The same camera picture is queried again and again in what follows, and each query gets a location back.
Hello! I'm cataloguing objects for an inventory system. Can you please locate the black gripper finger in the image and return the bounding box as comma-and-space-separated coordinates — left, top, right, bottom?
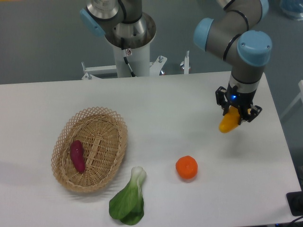
238, 105, 262, 125
215, 86, 230, 116

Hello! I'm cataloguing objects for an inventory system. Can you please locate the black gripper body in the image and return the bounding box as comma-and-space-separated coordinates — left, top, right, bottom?
225, 84, 256, 109

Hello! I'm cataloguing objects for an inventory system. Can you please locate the yellow mango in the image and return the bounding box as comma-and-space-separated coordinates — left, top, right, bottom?
219, 106, 241, 133

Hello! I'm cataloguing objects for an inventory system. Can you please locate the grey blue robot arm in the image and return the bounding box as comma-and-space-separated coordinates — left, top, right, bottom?
80, 0, 272, 124

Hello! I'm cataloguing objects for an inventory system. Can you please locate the white furniture at right edge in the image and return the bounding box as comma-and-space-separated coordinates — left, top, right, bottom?
280, 80, 303, 121

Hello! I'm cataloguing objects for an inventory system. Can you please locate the orange tangerine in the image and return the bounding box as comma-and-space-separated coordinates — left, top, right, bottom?
175, 156, 198, 180

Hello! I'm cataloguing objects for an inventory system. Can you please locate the black device at table edge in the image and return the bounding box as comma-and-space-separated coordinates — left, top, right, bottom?
286, 191, 303, 217

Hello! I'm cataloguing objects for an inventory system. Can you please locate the blue object top right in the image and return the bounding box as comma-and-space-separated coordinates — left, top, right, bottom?
280, 0, 303, 21

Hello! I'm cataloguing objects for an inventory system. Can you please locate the woven wicker basket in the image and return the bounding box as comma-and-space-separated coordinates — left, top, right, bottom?
51, 107, 127, 193

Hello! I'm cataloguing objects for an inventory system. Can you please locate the green bok choy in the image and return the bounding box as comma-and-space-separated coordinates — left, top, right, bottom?
109, 166, 147, 226

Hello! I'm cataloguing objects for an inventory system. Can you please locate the purple sweet potato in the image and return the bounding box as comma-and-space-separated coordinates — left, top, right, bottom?
70, 140, 86, 173

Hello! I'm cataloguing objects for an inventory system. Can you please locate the white pedestal base frame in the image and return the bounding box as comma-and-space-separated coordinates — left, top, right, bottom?
81, 50, 191, 80

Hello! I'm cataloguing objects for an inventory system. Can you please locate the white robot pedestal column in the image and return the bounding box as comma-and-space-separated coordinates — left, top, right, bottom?
104, 13, 157, 78

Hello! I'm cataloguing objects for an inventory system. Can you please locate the black cable on pedestal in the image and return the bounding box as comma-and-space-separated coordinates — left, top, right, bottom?
120, 37, 136, 78

